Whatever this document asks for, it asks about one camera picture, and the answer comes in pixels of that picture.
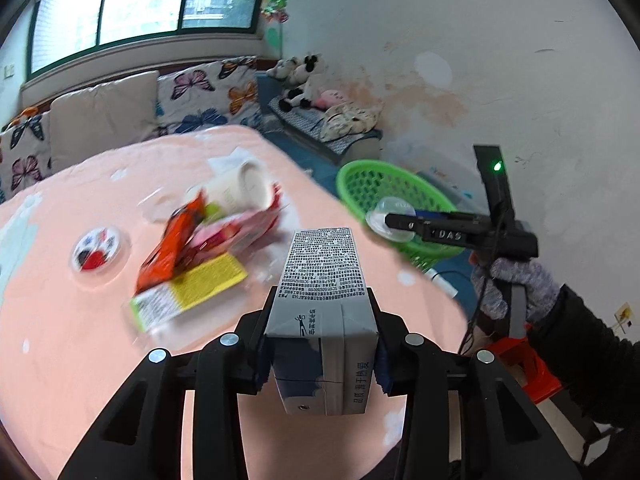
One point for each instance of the cream printed cloth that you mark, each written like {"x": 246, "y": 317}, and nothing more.
{"x": 347, "y": 120}

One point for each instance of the pink strawberry print packet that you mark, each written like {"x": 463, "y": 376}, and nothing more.
{"x": 235, "y": 235}

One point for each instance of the person's right hand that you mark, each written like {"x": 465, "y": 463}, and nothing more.
{"x": 540, "y": 285}

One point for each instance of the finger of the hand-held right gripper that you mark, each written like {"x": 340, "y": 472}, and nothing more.
{"x": 440, "y": 234}
{"x": 450, "y": 217}

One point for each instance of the round strawberry yogurt tub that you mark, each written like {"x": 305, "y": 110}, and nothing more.
{"x": 97, "y": 252}

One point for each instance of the green plastic basket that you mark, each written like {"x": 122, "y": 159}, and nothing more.
{"x": 370, "y": 185}

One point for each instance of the yellow green snack packet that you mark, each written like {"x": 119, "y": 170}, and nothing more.
{"x": 200, "y": 285}

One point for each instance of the white paper cup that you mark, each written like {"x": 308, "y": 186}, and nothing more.
{"x": 235, "y": 185}

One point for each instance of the red plastic stool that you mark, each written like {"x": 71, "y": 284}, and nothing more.
{"x": 530, "y": 370}

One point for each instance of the blue sofa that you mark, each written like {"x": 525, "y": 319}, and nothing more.
{"x": 350, "y": 147}

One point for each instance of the colourful pinwheel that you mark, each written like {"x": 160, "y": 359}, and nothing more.
{"x": 275, "y": 7}

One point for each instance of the green framed window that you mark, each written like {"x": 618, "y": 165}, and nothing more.
{"x": 135, "y": 5}

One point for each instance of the person's right forearm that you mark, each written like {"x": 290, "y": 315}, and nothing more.
{"x": 590, "y": 355}

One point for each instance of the beige cushion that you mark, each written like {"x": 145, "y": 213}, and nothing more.
{"x": 100, "y": 120}

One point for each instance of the white charger plug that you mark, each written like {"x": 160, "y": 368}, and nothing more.
{"x": 442, "y": 282}

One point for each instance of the clear plastic dome lid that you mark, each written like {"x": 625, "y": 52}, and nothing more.
{"x": 395, "y": 207}

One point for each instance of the pink plush toy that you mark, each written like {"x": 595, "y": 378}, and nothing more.
{"x": 330, "y": 99}

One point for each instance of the sitting cow plush toy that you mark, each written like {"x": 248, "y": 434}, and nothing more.
{"x": 305, "y": 95}

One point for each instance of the large butterfly print cushion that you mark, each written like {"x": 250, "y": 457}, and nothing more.
{"x": 205, "y": 95}

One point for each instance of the grey striped mat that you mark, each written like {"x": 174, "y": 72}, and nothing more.
{"x": 300, "y": 120}

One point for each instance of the small butterfly print cushion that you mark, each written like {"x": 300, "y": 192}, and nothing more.
{"x": 22, "y": 150}

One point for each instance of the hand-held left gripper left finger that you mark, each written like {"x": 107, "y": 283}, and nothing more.
{"x": 252, "y": 360}

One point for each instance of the lying cow plush toy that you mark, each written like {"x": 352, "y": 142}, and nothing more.
{"x": 297, "y": 67}

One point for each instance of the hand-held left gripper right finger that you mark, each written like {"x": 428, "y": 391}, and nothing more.
{"x": 392, "y": 360}

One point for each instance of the orange snack wrapper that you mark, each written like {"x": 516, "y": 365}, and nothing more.
{"x": 172, "y": 245}

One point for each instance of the pink blanket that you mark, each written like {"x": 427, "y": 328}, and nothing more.
{"x": 75, "y": 340}

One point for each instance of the grey milk carton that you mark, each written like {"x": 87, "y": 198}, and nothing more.
{"x": 320, "y": 310}

